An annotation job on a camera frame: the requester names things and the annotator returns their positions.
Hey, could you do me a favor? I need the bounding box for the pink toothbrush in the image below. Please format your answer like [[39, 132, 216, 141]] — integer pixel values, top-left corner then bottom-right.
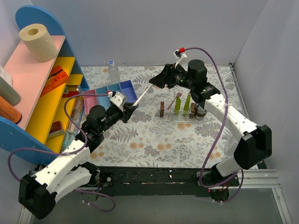
[[167, 91, 182, 110], [133, 84, 152, 106]]

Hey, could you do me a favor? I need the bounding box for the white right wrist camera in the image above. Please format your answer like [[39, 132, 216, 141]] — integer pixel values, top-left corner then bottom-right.
[[173, 48, 187, 68]]

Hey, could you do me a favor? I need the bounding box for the orange box on shelf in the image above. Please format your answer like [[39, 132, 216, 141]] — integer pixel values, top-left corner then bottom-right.
[[40, 65, 70, 96]]

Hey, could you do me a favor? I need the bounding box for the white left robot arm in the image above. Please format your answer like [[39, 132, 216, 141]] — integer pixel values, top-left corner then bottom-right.
[[18, 103, 137, 219]]

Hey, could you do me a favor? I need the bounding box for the beige paper towel roll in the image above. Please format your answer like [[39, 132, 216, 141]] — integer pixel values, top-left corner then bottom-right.
[[19, 23, 58, 62]]

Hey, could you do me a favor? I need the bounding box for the purple drawer box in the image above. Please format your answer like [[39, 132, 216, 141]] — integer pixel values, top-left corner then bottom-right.
[[119, 80, 137, 104]]

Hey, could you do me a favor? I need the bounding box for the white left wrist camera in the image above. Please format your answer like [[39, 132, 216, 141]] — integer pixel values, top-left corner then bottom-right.
[[107, 91, 127, 112]]

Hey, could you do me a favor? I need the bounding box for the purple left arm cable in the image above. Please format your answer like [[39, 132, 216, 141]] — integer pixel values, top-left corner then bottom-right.
[[7, 92, 116, 212]]

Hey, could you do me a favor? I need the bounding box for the clear plastic water bottle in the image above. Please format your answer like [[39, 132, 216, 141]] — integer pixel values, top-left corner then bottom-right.
[[108, 61, 120, 84]]

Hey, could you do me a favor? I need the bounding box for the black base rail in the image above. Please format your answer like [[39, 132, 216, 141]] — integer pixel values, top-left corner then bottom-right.
[[81, 167, 210, 197]]

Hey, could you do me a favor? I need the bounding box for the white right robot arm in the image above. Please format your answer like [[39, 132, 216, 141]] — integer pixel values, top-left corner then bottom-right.
[[149, 60, 272, 186]]

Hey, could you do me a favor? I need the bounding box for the small red box low shelf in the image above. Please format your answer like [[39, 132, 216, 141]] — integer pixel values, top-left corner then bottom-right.
[[47, 121, 64, 139]]

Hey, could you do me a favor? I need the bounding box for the grey green bottle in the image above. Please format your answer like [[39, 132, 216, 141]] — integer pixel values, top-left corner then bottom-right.
[[0, 77, 21, 106]]

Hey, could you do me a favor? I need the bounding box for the pink drawer box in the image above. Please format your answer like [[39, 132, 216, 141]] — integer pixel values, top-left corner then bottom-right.
[[83, 90, 98, 115]]

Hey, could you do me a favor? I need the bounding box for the blue pink yellow shelf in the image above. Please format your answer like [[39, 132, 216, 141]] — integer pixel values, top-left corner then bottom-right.
[[0, 5, 89, 164]]

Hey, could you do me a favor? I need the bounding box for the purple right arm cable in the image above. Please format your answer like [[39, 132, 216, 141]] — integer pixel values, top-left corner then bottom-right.
[[184, 47, 245, 203]]

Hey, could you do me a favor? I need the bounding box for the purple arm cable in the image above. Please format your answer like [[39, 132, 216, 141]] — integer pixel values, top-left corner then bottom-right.
[[7, 92, 116, 212], [184, 47, 245, 203]]

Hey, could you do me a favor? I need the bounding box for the clear textured tray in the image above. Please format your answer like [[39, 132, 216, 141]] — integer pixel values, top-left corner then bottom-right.
[[155, 105, 205, 123]]

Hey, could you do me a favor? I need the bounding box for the orange tube on shelf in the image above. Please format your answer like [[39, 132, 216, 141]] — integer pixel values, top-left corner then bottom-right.
[[0, 97, 22, 124]]

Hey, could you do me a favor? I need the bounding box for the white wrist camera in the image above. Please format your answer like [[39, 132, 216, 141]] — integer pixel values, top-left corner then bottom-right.
[[107, 91, 127, 112], [173, 48, 187, 68]]

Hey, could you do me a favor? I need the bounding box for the teal drawer box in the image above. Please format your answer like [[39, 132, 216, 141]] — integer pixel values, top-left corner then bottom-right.
[[95, 86, 111, 110]]

